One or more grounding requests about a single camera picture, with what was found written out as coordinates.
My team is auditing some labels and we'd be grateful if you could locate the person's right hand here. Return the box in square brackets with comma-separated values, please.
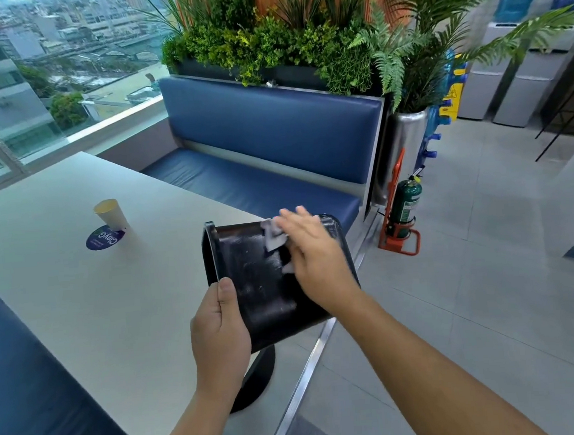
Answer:
[272, 202, 364, 318]

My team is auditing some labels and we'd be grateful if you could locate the person's left hand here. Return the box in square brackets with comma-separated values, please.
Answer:
[186, 276, 256, 396]

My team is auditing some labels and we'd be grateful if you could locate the grey wipe cloth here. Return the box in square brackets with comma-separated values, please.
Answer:
[259, 217, 298, 277]

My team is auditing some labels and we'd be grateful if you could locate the black plastic tray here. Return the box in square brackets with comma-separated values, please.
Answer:
[199, 210, 366, 358]

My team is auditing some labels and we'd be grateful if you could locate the person's right forearm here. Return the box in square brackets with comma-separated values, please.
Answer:
[322, 272, 551, 435]

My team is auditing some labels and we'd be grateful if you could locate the person's left forearm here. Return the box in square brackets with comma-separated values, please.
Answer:
[143, 384, 253, 435]

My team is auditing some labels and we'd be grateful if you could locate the black round table base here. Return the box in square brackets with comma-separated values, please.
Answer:
[224, 344, 281, 414]

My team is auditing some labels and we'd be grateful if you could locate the blue padded booth bench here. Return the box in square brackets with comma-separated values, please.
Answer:
[134, 60, 398, 252]

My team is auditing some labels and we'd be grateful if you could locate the orange extinguisher stand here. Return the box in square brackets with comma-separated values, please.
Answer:
[370, 148, 423, 259]

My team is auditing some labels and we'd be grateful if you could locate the green fire extinguisher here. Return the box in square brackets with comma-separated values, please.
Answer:
[386, 175, 427, 241]

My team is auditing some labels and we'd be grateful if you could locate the silver metal plant pot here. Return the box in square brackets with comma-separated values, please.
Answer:
[365, 107, 436, 207]

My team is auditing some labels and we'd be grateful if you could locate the round blue table sticker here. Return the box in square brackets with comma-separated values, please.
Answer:
[84, 223, 128, 252]

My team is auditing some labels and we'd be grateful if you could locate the beige paper cup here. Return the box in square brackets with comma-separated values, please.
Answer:
[92, 198, 130, 236]

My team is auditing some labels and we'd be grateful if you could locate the row of blue water jugs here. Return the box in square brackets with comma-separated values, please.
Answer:
[412, 50, 463, 161]

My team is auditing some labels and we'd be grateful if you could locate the black planter box with greenery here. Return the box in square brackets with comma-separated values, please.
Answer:
[156, 0, 388, 112]

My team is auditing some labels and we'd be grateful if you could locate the yellow wet floor sign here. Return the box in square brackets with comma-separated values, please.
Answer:
[435, 52, 474, 125]

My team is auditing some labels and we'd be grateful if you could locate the dark blue bench seat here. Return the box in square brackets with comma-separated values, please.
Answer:
[0, 264, 149, 435]

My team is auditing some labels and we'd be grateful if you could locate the grey water dispenser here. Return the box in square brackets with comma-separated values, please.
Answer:
[450, 19, 525, 123]
[484, 21, 574, 131]

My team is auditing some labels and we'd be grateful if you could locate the tall green palm plant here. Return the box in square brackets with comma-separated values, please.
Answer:
[347, 0, 574, 118]

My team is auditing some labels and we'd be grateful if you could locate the large glass window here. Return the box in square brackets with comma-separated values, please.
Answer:
[0, 0, 200, 191]

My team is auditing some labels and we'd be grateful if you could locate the black metal frame stool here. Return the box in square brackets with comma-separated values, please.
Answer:
[527, 65, 574, 163]

